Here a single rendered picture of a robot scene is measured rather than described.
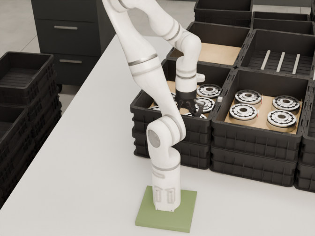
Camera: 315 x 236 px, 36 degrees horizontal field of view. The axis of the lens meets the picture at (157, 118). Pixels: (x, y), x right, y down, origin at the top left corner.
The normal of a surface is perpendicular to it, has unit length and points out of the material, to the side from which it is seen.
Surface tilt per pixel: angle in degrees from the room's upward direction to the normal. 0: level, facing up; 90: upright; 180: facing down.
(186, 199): 1
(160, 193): 90
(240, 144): 90
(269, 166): 90
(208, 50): 0
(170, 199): 90
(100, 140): 0
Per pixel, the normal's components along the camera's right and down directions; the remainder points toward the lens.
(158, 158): -0.66, 0.45
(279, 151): -0.34, 0.54
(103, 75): -0.03, -0.83
